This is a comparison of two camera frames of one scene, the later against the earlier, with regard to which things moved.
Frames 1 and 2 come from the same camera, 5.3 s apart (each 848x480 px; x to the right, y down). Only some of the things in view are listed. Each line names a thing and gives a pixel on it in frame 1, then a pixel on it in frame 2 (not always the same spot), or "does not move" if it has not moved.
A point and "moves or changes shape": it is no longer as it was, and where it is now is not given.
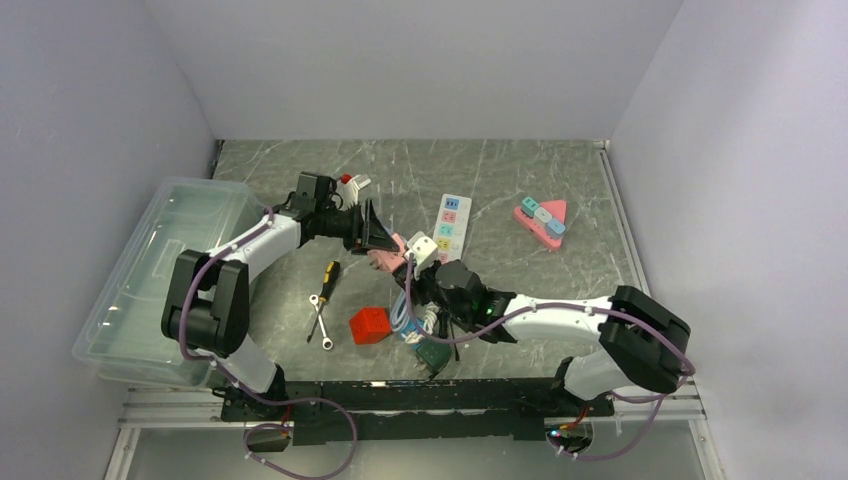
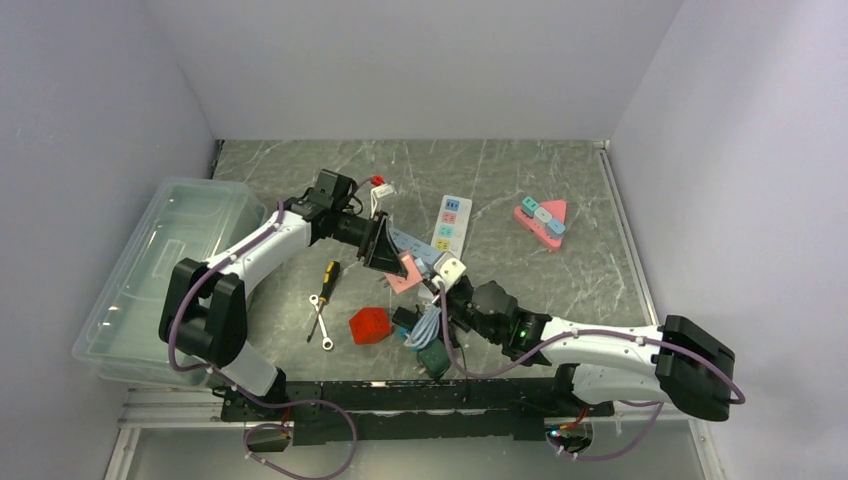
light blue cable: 401,313 to 424,328
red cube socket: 370,325 does not move
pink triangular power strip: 557,209 does not move
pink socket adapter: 385,260 moves or changes shape
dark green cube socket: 435,355 does not move
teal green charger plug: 528,206 does not move
